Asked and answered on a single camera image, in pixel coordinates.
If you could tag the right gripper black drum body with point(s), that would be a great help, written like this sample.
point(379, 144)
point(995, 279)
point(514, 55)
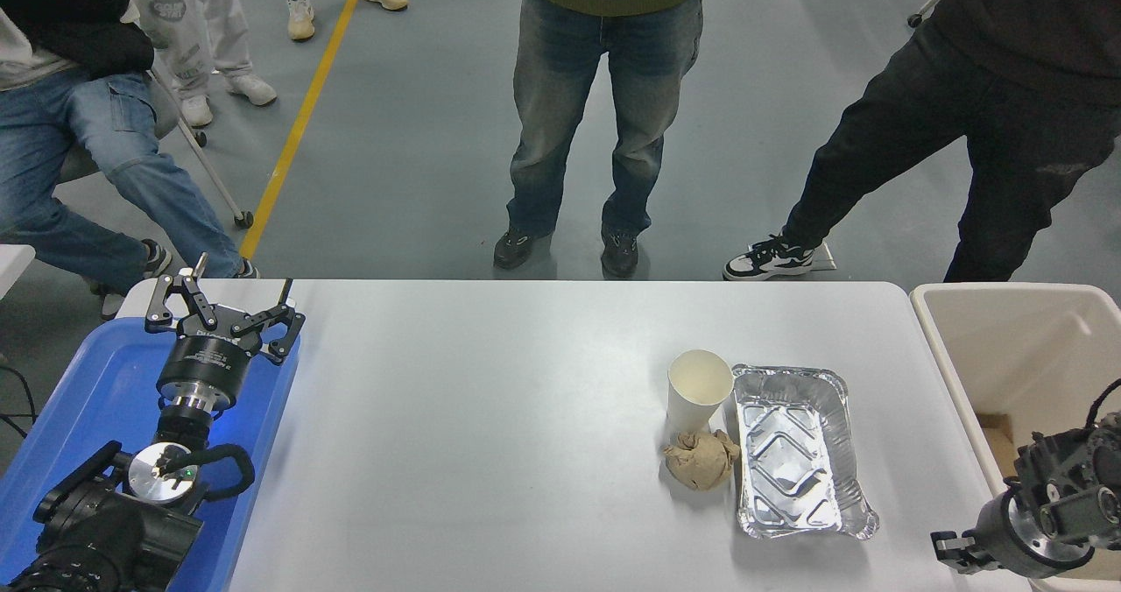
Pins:
point(994, 535)

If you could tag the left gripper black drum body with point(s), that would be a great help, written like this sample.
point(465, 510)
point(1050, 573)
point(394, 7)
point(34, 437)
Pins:
point(208, 360)

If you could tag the white paper cup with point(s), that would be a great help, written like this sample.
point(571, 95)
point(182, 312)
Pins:
point(696, 399)

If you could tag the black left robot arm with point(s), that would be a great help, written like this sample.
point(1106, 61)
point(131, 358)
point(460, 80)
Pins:
point(96, 531)

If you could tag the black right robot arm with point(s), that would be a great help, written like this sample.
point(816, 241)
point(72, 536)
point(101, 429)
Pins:
point(1068, 487)

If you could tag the blue plastic tray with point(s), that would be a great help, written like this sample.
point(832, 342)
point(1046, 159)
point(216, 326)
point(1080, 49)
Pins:
point(96, 373)

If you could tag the grey wheeled chair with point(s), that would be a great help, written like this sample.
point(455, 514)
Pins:
point(210, 172)

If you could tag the person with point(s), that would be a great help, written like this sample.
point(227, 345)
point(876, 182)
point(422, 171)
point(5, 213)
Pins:
point(560, 93)
point(1007, 119)
point(79, 154)
point(299, 14)
point(188, 23)

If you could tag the white table corner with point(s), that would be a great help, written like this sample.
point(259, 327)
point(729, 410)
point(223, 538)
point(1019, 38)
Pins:
point(13, 264)

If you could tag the silver foil tray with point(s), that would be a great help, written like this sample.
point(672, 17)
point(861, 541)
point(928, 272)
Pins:
point(793, 452)

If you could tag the large pale plastic bin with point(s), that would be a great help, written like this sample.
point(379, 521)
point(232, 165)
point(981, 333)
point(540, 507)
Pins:
point(1016, 347)

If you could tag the crumpled tan paper ball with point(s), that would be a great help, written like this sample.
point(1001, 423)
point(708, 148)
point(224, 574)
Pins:
point(701, 461)

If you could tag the white wheeled stand leg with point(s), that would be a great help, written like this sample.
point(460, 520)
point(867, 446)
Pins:
point(930, 2)

